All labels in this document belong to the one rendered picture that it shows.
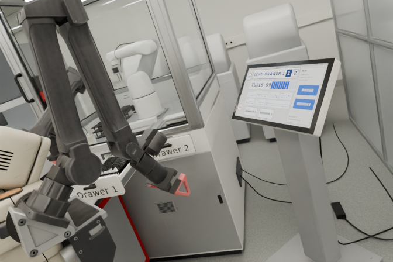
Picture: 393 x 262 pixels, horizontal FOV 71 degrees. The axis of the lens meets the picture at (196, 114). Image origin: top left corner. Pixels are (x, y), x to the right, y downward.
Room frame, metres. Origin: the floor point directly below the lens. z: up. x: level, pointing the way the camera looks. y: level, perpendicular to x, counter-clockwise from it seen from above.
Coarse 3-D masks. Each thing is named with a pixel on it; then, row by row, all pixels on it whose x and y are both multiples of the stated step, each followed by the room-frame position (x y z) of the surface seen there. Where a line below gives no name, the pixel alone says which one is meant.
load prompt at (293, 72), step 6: (258, 72) 1.38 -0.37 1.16; (264, 72) 1.34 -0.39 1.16; (270, 72) 1.31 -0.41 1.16; (276, 72) 1.27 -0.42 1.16; (282, 72) 1.23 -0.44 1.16; (288, 72) 1.20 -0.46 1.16; (294, 72) 1.17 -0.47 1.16; (252, 78) 1.41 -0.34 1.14; (258, 78) 1.36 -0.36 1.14; (264, 78) 1.32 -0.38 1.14; (270, 78) 1.29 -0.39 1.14; (276, 78) 1.25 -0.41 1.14
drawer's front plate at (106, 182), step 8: (112, 176) 1.25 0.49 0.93; (96, 184) 1.27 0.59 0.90; (104, 184) 1.26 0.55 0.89; (112, 184) 1.25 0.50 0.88; (120, 184) 1.24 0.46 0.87; (72, 192) 1.32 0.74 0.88; (104, 192) 1.27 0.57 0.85; (112, 192) 1.25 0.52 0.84; (120, 192) 1.24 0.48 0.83; (88, 200) 1.30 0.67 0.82
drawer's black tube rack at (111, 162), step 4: (108, 160) 1.57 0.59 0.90; (112, 160) 1.54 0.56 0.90; (116, 160) 1.52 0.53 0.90; (120, 160) 1.50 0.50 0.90; (124, 160) 1.48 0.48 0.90; (128, 160) 1.53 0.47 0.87; (104, 164) 1.52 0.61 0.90; (108, 164) 1.49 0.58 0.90; (112, 164) 1.47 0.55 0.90; (116, 164) 1.46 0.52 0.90; (120, 164) 1.44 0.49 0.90; (124, 164) 1.43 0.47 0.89; (104, 168) 1.45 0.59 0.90; (108, 168) 1.43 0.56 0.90; (112, 168) 1.41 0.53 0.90; (120, 168) 1.39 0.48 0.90; (124, 168) 1.43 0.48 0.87; (120, 172) 1.40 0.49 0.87
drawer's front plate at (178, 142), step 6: (174, 138) 1.49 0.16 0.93; (180, 138) 1.48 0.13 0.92; (186, 138) 1.47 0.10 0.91; (174, 144) 1.49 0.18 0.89; (180, 144) 1.48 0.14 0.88; (186, 144) 1.47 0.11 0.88; (192, 144) 1.46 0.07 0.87; (162, 150) 1.51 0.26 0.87; (174, 150) 1.49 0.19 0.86; (180, 150) 1.48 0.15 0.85; (192, 150) 1.46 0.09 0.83; (162, 156) 1.52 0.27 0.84; (168, 156) 1.50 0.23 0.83; (174, 156) 1.50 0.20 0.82
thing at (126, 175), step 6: (108, 156) 1.65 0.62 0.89; (114, 156) 1.64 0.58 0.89; (102, 162) 1.58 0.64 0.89; (126, 168) 1.37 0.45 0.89; (132, 168) 1.41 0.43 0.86; (120, 174) 1.31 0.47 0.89; (126, 174) 1.35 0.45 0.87; (132, 174) 1.40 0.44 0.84; (120, 180) 1.29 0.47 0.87; (126, 180) 1.33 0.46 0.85
